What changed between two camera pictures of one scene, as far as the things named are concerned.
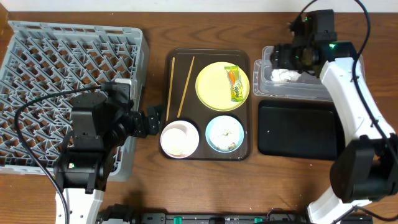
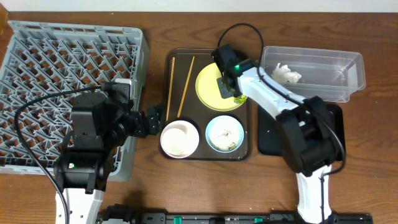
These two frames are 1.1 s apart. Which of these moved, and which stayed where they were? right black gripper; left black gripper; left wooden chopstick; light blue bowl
Moved: right black gripper
Stayed: left wooden chopstick; light blue bowl; left black gripper
